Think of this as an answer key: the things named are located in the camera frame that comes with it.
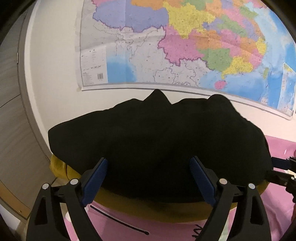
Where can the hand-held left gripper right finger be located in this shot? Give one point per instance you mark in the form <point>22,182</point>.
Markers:
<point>203,180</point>

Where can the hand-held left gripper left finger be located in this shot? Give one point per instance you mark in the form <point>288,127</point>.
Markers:
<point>94,180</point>

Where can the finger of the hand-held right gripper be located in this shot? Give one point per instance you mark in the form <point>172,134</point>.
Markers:
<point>281,163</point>
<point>278,177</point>

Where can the black buttoned jacket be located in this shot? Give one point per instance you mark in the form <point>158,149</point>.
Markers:
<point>150,143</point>

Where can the pink printed bed sheet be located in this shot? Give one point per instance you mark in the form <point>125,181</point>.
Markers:
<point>279,215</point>

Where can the mustard folded cloth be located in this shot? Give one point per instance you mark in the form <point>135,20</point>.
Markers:
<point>148,209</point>

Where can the wood grain cabinet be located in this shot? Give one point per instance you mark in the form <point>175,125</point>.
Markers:
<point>13,115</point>

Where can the colourful wall map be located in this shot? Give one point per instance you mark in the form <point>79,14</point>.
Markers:
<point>185,46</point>

